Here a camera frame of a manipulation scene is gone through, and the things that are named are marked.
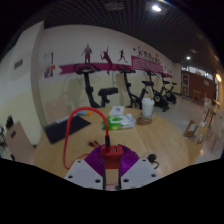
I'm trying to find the round wooden coaster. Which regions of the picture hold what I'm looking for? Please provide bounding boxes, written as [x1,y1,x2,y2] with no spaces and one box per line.
[136,114,154,126]

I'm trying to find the red charging cable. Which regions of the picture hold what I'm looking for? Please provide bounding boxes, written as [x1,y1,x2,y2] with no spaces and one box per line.
[63,106,112,171]

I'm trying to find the red and white wall poster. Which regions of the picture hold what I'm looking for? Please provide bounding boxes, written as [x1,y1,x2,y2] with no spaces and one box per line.
[44,64,56,79]

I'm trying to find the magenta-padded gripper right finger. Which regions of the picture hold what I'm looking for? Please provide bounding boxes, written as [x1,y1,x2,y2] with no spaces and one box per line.
[117,144,161,191]

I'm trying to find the large black exercise bike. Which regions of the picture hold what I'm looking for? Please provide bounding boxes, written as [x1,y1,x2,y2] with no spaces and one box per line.
[73,63,120,109]

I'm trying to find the red charger block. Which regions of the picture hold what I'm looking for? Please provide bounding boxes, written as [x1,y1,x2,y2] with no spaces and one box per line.
[100,145,124,169]

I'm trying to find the ceiling lights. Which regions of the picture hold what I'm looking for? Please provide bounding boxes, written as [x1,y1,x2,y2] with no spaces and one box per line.
[151,3,224,84]

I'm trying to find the white and blue wall poster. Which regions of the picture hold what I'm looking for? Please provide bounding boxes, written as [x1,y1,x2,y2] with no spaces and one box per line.
[44,52,54,66]

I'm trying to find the blue and orange marker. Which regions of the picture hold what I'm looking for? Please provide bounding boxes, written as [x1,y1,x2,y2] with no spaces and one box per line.
[75,110,92,117]

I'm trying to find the green wet wipes pack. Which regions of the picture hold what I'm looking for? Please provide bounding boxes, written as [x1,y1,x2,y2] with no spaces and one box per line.
[101,114,137,131]

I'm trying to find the black flat desk pad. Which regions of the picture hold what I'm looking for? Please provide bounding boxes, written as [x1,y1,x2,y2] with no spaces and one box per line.
[44,114,92,145]

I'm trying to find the white translucent cup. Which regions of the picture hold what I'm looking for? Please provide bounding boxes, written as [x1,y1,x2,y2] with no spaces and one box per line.
[141,97,156,118]

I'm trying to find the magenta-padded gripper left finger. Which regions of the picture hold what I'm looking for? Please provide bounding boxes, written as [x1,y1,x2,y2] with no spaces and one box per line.
[63,145,108,191]

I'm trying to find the grey wall sign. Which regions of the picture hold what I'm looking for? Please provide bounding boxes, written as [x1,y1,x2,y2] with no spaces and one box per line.
[13,58,24,70]

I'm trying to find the wooden chair with handle slot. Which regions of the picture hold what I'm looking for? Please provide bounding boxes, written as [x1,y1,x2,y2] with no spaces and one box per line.
[4,120,36,161]

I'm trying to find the magenta wall banner decal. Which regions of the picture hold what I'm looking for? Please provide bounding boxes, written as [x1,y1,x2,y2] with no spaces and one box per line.
[58,55,174,79]

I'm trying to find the group of wooden chairs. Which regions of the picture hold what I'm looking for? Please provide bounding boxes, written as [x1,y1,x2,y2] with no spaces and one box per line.
[182,96,224,156]

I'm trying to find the small white box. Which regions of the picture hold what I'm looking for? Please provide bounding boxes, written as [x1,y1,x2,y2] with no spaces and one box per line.
[109,105,126,117]

